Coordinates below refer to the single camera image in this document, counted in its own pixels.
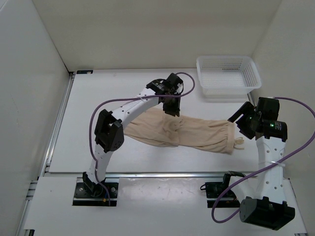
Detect beige trousers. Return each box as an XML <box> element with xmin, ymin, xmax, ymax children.
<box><xmin>124</xmin><ymin>108</ymin><xmax>244</xmax><ymax>154</ymax></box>

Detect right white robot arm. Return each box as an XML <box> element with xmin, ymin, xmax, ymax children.
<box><xmin>221</xmin><ymin>97</ymin><xmax>295</xmax><ymax>231</ymax></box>

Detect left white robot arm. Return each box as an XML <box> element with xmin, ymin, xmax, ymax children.
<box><xmin>83</xmin><ymin>73</ymin><xmax>184</xmax><ymax>197</ymax></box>

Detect white plastic basket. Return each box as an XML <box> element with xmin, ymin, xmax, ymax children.
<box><xmin>196</xmin><ymin>56</ymin><xmax>262</xmax><ymax>97</ymax></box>

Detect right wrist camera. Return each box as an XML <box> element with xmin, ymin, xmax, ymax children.
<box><xmin>255</xmin><ymin>97</ymin><xmax>280</xmax><ymax>120</ymax></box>

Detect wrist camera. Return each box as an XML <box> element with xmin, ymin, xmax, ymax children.
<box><xmin>255</xmin><ymin>97</ymin><xmax>280</xmax><ymax>120</ymax></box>
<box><xmin>165</xmin><ymin>73</ymin><xmax>184</xmax><ymax>95</ymax></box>

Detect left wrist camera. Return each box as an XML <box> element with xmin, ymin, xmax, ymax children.
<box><xmin>165</xmin><ymin>73</ymin><xmax>184</xmax><ymax>95</ymax></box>

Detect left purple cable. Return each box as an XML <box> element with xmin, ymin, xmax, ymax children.
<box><xmin>88</xmin><ymin>72</ymin><xmax>196</xmax><ymax>205</ymax></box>

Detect purple cable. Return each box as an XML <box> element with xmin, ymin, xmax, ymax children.
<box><xmin>211</xmin><ymin>97</ymin><xmax>315</xmax><ymax>223</ymax></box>
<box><xmin>88</xmin><ymin>72</ymin><xmax>196</xmax><ymax>205</ymax></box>

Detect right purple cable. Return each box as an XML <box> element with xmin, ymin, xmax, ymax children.
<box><xmin>211</xmin><ymin>97</ymin><xmax>315</xmax><ymax>223</ymax></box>

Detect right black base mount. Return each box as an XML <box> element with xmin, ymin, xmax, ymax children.
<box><xmin>200</xmin><ymin>180</ymin><xmax>254</xmax><ymax>209</ymax></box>

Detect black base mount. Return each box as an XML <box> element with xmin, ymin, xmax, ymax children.
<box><xmin>72</xmin><ymin>178</ymin><xmax>119</xmax><ymax>207</ymax></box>
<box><xmin>200</xmin><ymin>180</ymin><xmax>254</xmax><ymax>209</ymax></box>

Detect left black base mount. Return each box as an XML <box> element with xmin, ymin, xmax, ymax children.
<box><xmin>72</xmin><ymin>178</ymin><xmax>119</xmax><ymax>207</ymax></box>

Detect aluminium frame rail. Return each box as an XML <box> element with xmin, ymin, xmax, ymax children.
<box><xmin>18</xmin><ymin>69</ymin><xmax>307</xmax><ymax>236</ymax></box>

